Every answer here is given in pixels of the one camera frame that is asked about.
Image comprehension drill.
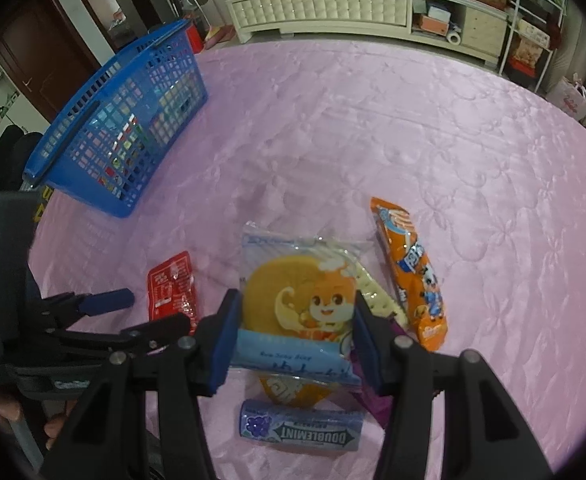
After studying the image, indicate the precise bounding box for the small red snack packet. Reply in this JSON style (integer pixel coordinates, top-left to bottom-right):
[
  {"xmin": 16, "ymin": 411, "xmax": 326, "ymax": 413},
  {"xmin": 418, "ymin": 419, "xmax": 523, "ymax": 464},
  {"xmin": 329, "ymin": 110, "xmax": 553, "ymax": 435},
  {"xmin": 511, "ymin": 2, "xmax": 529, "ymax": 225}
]
[{"xmin": 147, "ymin": 251, "xmax": 200, "ymax": 336}]

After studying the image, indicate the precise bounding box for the white metal storage rack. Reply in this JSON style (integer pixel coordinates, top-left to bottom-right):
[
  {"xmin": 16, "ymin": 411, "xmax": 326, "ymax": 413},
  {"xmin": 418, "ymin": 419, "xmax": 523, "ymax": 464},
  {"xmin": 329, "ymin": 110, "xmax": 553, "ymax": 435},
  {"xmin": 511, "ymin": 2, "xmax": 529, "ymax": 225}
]
[{"xmin": 498, "ymin": 0, "xmax": 568, "ymax": 93}]

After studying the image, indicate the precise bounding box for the red and black box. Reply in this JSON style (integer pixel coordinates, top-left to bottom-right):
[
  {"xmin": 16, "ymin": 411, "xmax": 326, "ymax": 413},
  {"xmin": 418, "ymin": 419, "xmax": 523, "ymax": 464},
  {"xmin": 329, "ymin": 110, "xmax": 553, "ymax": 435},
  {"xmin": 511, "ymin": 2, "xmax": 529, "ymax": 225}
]
[{"xmin": 505, "ymin": 57, "xmax": 538, "ymax": 81}]

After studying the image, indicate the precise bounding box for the broom with pink dustpan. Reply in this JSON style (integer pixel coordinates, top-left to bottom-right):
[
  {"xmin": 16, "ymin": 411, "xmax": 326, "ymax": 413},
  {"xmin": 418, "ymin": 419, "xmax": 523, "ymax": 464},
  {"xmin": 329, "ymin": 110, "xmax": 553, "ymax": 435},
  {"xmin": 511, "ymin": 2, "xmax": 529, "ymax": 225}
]
[{"xmin": 205, "ymin": 25, "xmax": 234, "ymax": 50}]

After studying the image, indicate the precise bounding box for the person's left hand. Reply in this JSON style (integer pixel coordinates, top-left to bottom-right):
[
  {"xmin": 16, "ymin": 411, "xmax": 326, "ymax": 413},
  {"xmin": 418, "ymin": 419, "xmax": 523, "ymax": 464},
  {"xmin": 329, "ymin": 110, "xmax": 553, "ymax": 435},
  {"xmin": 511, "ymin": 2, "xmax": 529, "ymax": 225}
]
[{"xmin": 0, "ymin": 390, "xmax": 76, "ymax": 453}]

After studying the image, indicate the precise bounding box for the blue chewing gum pack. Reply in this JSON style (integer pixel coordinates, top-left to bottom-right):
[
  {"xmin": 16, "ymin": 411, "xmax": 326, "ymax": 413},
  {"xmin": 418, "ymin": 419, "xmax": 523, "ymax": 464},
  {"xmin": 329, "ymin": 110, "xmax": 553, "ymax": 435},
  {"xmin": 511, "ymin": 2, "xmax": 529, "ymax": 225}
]
[{"xmin": 239, "ymin": 399, "xmax": 364, "ymax": 452}]

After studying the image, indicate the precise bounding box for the purple snack packet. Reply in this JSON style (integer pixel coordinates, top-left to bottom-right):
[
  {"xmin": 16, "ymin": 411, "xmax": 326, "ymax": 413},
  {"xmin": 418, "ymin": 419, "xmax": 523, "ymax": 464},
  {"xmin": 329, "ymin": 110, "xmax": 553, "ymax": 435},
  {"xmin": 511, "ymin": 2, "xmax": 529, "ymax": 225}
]
[{"xmin": 348, "ymin": 325, "xmax": 394, "ymax": 428}]

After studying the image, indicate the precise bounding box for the light blue cake packet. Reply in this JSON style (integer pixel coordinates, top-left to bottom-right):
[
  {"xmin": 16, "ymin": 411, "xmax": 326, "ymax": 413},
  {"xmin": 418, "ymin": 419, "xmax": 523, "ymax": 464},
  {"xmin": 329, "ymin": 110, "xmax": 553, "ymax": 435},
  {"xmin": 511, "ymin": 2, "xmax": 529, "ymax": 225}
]
[{"xmin": 233, "ymin": 220, "xmax": 374, "ymax": 393}]

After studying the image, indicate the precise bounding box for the blue plastic basket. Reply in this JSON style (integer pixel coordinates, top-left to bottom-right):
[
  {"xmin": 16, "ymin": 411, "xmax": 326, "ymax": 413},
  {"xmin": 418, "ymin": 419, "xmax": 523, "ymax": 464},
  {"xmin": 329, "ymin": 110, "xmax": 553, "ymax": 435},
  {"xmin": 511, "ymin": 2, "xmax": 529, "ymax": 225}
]
[{"xmin": 23, "ymin": 19, "xmax": 208, "ymax": 219}]

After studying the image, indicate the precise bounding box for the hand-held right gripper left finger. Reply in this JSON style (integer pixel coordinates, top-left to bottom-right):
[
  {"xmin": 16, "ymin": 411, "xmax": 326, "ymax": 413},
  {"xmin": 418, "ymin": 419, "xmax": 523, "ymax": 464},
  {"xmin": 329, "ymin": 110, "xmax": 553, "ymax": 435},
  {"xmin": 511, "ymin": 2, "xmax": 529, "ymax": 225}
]
[{"xmin": 40, "ymin": 289, "xmax": 241, "ymax": 480}]

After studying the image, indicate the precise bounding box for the pink tote bag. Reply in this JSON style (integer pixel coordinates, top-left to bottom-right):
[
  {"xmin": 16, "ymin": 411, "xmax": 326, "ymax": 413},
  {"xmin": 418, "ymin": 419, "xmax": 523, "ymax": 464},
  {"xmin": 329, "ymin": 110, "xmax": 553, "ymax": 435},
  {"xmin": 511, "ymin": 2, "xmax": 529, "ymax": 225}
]
[{"xmin": 545, "ymin": 75, "xmax": 586, "ymax": 121}]

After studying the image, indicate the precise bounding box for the clear cracker packet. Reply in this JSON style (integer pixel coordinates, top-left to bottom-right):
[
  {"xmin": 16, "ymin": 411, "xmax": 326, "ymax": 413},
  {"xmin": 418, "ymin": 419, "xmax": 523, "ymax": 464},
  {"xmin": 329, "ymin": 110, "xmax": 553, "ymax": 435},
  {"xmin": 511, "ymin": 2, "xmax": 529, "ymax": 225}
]
[{"xmin": 355, "ymin": 260, "xmax": 408, "ymax": 331}]

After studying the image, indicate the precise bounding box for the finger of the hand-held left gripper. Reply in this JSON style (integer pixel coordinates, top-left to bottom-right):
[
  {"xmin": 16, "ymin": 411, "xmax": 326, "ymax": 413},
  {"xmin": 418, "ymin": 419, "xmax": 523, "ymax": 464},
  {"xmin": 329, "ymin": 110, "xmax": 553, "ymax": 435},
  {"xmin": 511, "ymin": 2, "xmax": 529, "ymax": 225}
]
[
  {"xmin": 48, "ymin": 312, "xmax": 196, "ymax": 356},
  {"xmin": 40, "ymin": 287, "xmax": 134, "ymax": 331}
]

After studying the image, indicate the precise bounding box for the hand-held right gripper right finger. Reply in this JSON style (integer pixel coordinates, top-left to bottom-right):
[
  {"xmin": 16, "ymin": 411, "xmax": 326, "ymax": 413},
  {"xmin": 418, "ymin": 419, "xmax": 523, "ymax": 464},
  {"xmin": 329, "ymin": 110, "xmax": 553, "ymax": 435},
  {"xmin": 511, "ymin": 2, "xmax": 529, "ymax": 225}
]
[{"xmin": 354, "ymin": 290, "xmax": 556, "ymax": 480}]

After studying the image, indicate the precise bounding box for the white television cabinet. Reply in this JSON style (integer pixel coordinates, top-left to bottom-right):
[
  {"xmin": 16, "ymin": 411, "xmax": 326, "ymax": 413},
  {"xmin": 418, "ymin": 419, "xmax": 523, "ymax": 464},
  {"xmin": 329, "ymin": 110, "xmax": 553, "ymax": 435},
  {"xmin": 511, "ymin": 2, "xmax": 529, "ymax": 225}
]
[{"xmin": 225, "ymin": 0, "xmax": 511, "ymax": 66}]

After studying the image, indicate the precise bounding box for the brown wooden door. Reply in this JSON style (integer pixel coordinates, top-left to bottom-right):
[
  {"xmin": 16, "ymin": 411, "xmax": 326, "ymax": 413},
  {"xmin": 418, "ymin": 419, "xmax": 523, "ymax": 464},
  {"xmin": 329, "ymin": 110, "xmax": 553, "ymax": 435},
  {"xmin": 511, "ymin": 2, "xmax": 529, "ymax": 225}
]
[{"xmin": 0, "ymin": 0, "xmax": 101, "ymax": 123}]

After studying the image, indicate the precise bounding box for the long orange snack packet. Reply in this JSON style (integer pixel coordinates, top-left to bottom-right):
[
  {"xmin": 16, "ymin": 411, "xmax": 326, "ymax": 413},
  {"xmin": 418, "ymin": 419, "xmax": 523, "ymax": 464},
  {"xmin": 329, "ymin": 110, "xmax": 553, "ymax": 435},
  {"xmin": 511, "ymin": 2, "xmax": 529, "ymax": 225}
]
[{"xmin": 370, "ymin": 196, "xmax": 448, "ymax": 352}]

